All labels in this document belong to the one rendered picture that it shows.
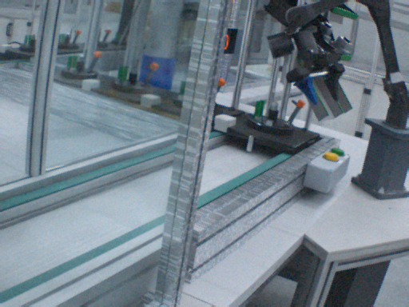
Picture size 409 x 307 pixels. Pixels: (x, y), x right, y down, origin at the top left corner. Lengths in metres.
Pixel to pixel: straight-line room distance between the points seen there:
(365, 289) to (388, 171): 0.40
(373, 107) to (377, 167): 3.96
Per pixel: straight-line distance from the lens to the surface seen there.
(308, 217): 1.23
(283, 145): 1.38
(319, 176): 1.29
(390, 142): 1.47
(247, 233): 1.03
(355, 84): 5.43
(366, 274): 1.61
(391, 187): 1.52
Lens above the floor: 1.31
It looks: 17 degrees down
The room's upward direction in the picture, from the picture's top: 10 degrees clockwise
